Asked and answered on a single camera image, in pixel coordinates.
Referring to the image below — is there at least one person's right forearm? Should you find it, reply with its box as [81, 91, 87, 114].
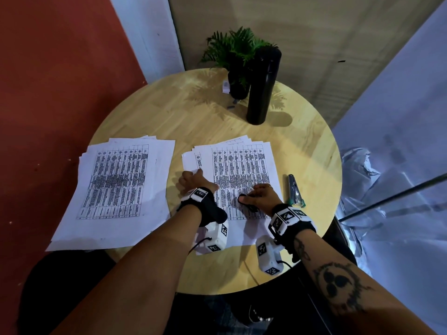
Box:
[291, 228, 438, 335]

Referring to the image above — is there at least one person's left forearm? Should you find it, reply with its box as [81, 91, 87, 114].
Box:
[52, 205, 207, 335]

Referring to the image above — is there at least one left wrist camera with strap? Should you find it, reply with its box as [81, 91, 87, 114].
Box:
[176, 187, 230, 256]

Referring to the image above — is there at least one stack of printed table papers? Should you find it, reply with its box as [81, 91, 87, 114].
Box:
[181, 135, 284, 249]
[45, 135, 176, 252]

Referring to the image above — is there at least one black metal rod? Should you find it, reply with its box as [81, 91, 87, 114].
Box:
[338, 174, 447, 222]

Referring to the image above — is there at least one silver and green stapler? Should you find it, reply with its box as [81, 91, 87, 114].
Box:
[287, 174, 307, 208]

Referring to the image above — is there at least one green potted fern plant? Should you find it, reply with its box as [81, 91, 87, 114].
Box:
[200, 26, 279, 100]

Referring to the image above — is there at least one black thermos bottle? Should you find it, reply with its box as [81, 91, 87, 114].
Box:
[246, 45, 282, 126]

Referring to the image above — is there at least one crumpled clear plastic sheet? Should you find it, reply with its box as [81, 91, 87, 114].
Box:
[335, 146, 447, 276]

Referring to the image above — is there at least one person's right hand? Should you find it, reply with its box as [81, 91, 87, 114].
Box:
[237, 183, 284, 219]

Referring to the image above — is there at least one right wrist camera with strap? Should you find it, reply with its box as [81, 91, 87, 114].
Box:
[256, 204, 318, 276]

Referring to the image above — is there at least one wrist camera with strap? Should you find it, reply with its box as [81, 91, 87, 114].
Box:
[256, 204, 318, 276]
[176, 187, 230, 256]

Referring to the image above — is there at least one black binder clip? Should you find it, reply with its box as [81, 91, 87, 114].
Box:
[238, 194, 261, 212]

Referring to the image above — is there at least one person's left hand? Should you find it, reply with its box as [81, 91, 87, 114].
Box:
[178, 169, 220, 201]

